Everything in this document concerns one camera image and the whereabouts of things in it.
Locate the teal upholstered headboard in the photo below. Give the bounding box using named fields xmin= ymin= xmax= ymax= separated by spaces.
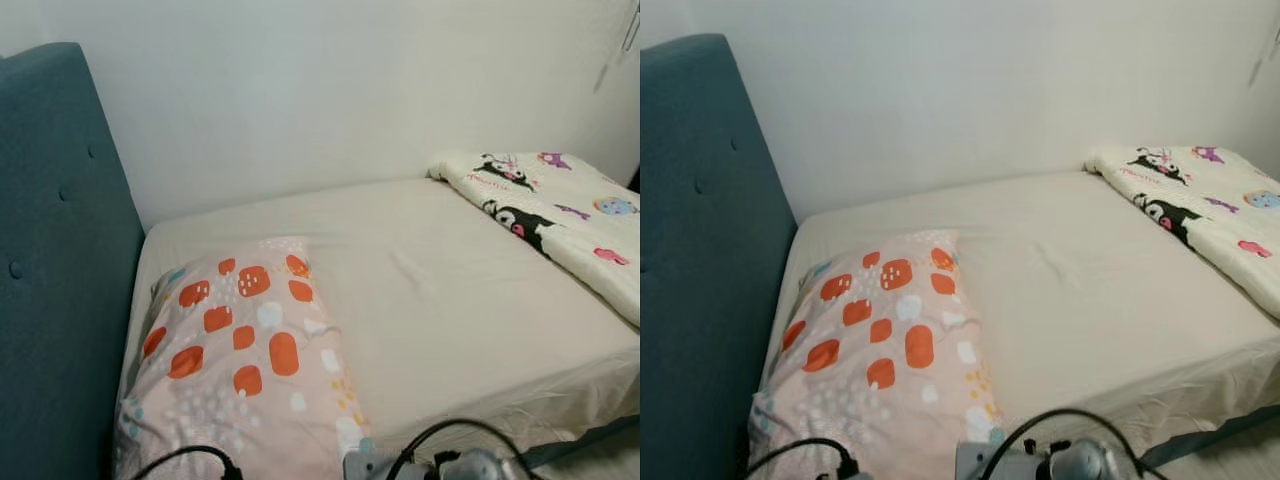
xmin=0 ymin=42 xmax=148 ymax=480
xmin=640 ymin=33 xmax=800 ymax=480

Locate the teal bed base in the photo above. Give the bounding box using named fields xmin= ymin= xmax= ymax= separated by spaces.
xmin=518 ymin=415 xmax=641 ymax=471
xmin=1140 ymin=403 xmax=1280 ymax=468

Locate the pink patterned pillow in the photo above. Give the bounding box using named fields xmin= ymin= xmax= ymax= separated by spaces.
xmin=112 ymin=236 xmax=374 ymax=480
xmin=747 ymin=230 xmax=1007 ymax=480

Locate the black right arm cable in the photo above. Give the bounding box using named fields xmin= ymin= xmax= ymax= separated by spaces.
xmin=980 ymin=407 xmax=1169 ymax=480
xmin=385 ymin=418 xmax=543 ymax=480

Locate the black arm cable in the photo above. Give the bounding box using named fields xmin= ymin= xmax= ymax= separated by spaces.
xmin=385 ymin=418 xmax=543 ymax=480
xmin=980 ymin=407 xmax=1169 ymax=480
xmin=745 ymin=437 xmax=863 ymax=480
xmin=130 ymin=445 xmax=246 ymax=480

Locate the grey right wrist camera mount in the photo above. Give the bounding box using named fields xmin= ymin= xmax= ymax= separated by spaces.
xmin=955 ymin=440 xmax=1043 ymax=480
xmin=342 ymin=450 xmax=403 ymax=480

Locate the cream cartoon print quilt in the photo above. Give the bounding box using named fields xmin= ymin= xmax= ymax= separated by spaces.
xmin=427 ymin=151 xmax=641 ymax=329
xmin=1084 ymin=145 xmax=1280 ymax=323

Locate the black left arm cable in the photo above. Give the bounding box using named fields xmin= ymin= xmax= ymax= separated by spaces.
xmin=130 ymin=445 xmax=246 ymax=480
xmin=745 ymin=437 xmax=863 ymax=480

